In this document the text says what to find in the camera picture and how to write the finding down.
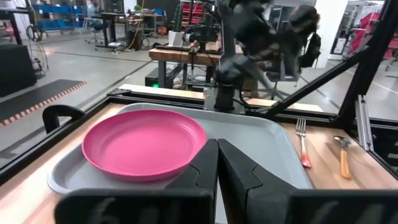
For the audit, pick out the silver aluminium bracket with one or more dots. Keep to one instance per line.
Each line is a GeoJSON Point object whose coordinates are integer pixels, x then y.
{"type": "Point", "coordinates": [363, 124]}

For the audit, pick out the black table clamp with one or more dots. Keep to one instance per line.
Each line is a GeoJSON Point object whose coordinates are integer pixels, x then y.
{"type": "Point", "coordinates": [56, 113]}

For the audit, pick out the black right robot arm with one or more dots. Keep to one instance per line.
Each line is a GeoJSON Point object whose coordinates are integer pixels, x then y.
{"type": "Point", "coordinates": [227, 77]}

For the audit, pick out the grey plastic tray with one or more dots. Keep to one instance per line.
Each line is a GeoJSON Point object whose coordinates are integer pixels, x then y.
{"type": "Point", "coordinates": [255, 137]}

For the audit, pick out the blue bin shelf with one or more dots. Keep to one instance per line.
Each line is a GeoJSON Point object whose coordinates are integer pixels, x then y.
{"type": "Point", "coordinates": [56, 18]}

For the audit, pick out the white pot with cactus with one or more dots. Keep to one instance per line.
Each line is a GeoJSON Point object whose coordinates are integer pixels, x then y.
{"type": "Point", "coordinates": [175, 37]}

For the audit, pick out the black cabinet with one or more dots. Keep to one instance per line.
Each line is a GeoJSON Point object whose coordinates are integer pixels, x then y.
{"type": "Point", "coordinates": [15, 68]}

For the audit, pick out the pink plastic plate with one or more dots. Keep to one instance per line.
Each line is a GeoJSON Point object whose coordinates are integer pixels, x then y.
{"type": "Point", "coordinates": [143, 143]}

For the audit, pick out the grey office chair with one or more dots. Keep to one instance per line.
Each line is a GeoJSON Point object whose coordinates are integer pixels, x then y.
{"type": "Point", "coordinates": [281, 74]}

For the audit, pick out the person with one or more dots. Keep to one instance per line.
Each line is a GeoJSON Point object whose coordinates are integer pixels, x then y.
{"type": "Point", "coordinates": [93, 12]}

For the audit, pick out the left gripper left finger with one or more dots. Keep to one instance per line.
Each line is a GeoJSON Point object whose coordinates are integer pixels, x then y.
{"type": "Point", "coordinates": [202, 168]}

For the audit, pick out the wooden workbench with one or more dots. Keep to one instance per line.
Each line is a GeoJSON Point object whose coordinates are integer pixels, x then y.
{"type": "Point", "coordinates": [180, 56]}

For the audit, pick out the black hazard-striped floor mat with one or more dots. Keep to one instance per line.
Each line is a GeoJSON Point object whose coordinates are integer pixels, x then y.
{"type": "Point", "coordinates": [34, 99]}

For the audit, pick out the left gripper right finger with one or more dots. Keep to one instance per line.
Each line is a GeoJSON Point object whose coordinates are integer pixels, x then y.
{"type": "Point", "coordinates": [242, 174]}

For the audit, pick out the black backpack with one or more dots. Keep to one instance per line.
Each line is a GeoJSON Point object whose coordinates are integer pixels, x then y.
{"type": "Point", "coordinates": [311, 49]}

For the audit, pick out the black aluminium table frame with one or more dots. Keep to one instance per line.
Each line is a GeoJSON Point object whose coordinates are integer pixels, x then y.
{"type": "Point", "coordinates": [367, 62]}

